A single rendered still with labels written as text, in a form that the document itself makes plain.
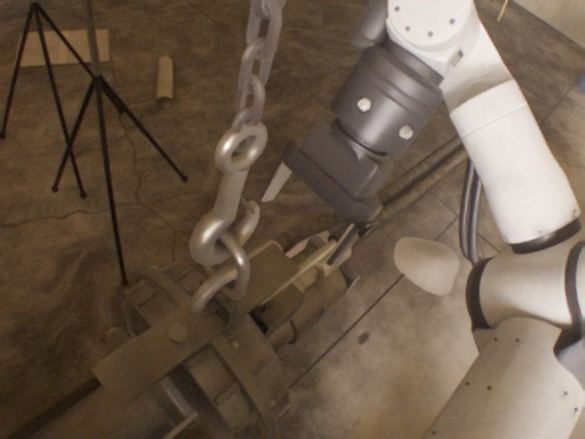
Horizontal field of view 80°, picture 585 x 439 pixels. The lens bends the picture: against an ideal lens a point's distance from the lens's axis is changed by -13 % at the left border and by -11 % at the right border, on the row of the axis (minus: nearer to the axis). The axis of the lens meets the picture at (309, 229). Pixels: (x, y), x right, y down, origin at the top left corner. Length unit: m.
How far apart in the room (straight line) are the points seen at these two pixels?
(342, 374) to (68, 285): 1.16
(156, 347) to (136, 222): 1.44
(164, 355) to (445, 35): 0.39
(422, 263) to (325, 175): 1.65
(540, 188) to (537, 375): 0.14
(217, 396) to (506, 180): 0.37
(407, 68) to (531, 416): 0.28
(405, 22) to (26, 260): 1.72
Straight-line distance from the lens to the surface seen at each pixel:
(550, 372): 0.32
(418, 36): 0.33
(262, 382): 0.49
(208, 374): 0.46
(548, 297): 0.33
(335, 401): 1.60
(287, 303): 0.60
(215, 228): 0.29
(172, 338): 0.43
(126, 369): 0.43
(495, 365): 0.32
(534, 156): 0.35
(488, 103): 0.35
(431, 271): 2.02
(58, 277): 1.77
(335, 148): 0.39
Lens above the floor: 1.49
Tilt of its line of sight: 51 degrees down
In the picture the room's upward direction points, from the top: 24 degrees clockwise
